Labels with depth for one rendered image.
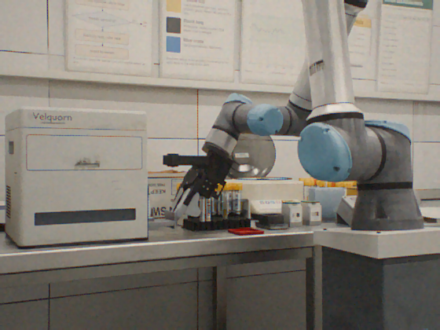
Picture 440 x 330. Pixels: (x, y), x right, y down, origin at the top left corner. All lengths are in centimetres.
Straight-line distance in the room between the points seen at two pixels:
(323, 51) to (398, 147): 25
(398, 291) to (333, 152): 30
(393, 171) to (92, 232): 66
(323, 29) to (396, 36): 144
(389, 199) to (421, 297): 20
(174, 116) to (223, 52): 31
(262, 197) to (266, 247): 38
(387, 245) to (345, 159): 18
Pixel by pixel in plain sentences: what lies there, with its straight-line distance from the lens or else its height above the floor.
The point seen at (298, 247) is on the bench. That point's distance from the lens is 152.
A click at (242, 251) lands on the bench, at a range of 141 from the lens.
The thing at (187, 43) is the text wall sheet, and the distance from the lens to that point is 209.
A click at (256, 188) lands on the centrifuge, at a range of 179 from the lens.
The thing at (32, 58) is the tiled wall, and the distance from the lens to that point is 195.
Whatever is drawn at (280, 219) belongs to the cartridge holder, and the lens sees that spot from 155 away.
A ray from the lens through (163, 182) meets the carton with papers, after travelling 166.
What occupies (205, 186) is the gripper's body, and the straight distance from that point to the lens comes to 141.
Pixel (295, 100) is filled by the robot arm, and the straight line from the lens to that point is 143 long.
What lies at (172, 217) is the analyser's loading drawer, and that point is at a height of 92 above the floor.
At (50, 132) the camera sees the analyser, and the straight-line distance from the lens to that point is 128.
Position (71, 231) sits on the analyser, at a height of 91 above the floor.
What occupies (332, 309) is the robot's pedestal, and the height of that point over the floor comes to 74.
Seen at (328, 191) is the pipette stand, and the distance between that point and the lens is 173.
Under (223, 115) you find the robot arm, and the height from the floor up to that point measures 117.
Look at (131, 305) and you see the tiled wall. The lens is 206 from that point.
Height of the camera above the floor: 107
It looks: 1 degrees down
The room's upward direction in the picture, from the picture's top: straight up
